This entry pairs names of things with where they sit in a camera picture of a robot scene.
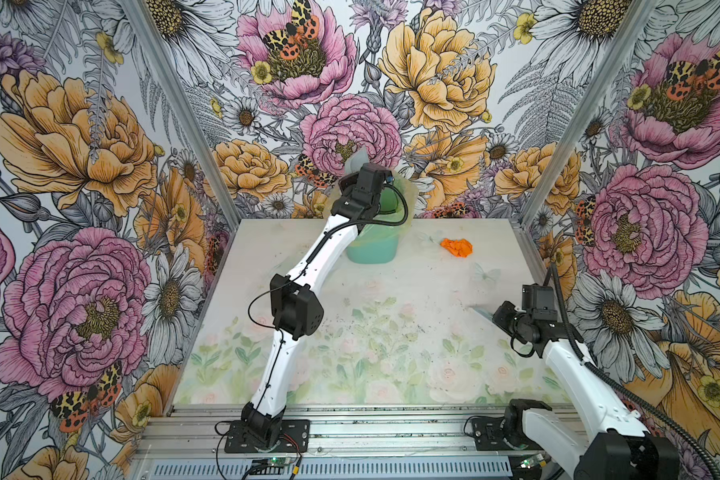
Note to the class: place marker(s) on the grey-green plastic dustpan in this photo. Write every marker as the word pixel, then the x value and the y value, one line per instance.
pixel 356 161

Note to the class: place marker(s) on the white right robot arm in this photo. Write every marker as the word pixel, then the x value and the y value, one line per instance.
pixel 616 444

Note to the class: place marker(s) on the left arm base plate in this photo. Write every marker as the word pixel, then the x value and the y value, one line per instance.
pixel 289 436

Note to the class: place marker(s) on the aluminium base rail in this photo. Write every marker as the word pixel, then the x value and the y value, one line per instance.
pixel 346 442

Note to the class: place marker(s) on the aluminium corner post left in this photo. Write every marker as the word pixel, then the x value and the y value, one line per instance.
pixel 161 61

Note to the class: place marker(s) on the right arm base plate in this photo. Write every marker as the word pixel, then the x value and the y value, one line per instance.
pixel 497 434

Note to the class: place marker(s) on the large orange paper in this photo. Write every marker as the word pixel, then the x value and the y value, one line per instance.
pixel 460 248

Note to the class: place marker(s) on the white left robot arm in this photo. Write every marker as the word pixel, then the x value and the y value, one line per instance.
pixel 296 313

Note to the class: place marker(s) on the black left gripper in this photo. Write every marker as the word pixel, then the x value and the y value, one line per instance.
pixel 345 180

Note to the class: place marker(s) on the green plastic trash bin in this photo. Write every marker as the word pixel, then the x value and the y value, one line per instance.
pixel 378 244

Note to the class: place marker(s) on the aluminium corner post right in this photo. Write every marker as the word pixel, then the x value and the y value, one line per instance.
pixel 623 44

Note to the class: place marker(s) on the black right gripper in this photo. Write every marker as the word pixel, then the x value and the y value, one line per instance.
pixel 500 317

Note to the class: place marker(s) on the aluminium corner post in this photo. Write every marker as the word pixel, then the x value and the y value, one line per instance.
pixel 623 44
pixel 161 61

